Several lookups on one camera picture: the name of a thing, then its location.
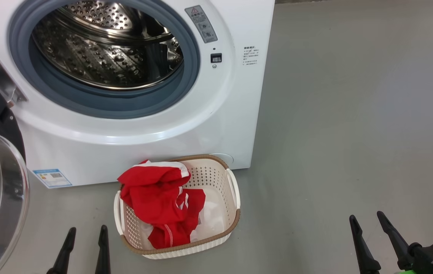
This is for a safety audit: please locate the perforated steel drum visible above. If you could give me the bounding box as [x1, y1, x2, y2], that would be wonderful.
[32, 0, 185, 91]

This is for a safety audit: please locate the white front-load washing machine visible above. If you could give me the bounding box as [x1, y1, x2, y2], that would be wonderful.
[0, 0, 276, 188]

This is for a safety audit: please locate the cream perforated laundry basket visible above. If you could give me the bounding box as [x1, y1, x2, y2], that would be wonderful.
[113, 154, 241, 260]

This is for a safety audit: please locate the grey rubber door gasket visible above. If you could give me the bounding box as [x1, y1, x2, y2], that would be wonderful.
[8, 0, 201, 119]

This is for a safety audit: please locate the grey warning sticker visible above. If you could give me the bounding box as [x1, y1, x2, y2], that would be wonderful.
[185, 5, 218, 43]

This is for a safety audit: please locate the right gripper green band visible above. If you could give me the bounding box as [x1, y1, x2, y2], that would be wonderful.
[349, 211, 424, 274]

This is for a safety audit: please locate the black text instruction sticker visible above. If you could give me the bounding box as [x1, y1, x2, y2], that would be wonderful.
[243, 46, 259, 66]

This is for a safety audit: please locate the red and white garment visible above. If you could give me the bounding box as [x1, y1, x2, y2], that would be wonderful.
[117, 160, 206, 250]

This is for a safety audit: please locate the blue energy label sticker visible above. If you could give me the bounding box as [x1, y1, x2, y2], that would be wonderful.
[33, 169, 73, 189]

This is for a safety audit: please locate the round white drain cap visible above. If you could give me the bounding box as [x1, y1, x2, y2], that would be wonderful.
[209, 153, 234, 168]

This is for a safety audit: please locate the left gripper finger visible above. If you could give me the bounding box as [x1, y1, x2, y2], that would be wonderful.
[95, 225, 111, 274]
[46, 227, 77, 274]

